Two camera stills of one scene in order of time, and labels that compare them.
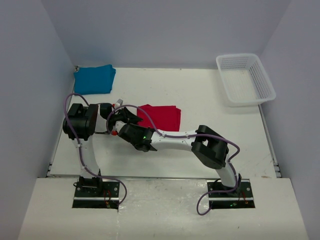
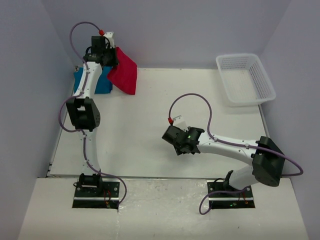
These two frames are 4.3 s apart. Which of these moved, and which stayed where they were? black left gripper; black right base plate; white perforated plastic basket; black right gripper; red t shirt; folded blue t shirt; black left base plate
Moved: red t shirt; black right gripper; black left gripper
Stayed: black left base plate; folded blue t shirt; black right base plate; white perforated plastic basket
